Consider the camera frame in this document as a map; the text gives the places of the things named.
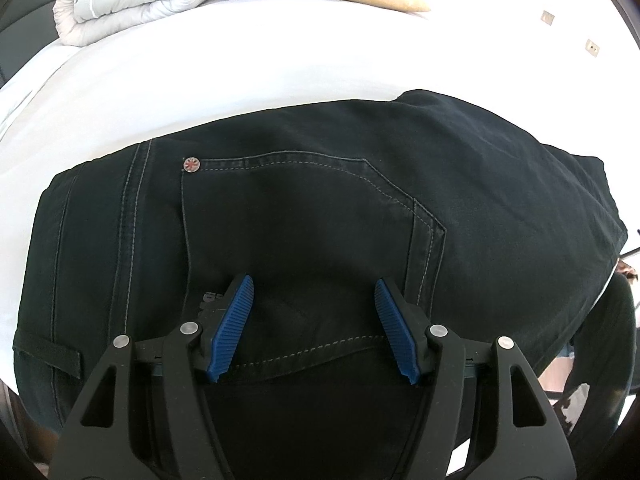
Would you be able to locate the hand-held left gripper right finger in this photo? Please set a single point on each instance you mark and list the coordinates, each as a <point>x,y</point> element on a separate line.
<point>397,332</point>

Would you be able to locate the dark grey padded headboard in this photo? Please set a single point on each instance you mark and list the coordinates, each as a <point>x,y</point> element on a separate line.
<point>25,30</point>

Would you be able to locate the black denim pants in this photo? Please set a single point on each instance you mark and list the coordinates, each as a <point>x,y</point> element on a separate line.
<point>310,210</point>

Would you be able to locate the bed with white sheet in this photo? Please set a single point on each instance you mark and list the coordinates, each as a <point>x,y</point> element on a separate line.
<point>300,60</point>

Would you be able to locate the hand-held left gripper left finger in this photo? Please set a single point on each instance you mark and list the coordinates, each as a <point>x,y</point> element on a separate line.
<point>232,330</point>

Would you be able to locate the square wall socket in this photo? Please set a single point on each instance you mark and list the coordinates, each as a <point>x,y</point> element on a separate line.
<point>547,17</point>
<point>592,47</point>

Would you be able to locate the dark cloth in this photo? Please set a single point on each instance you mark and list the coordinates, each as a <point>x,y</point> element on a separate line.
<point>607,350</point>

